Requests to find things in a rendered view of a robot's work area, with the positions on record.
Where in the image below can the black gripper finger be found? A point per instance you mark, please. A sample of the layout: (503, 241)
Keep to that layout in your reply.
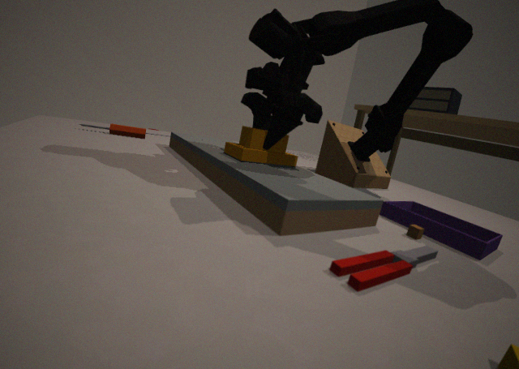
(282, 123)
(261, 119)

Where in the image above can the purple rectangular tray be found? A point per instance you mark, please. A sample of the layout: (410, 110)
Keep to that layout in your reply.
(461, 235)

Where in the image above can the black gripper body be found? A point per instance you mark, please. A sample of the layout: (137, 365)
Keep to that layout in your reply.
(294, 101)

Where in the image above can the grey panel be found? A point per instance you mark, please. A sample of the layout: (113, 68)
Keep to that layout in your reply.
(288, 200)

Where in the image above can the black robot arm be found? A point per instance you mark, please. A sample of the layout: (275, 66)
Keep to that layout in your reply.
(333, 32)

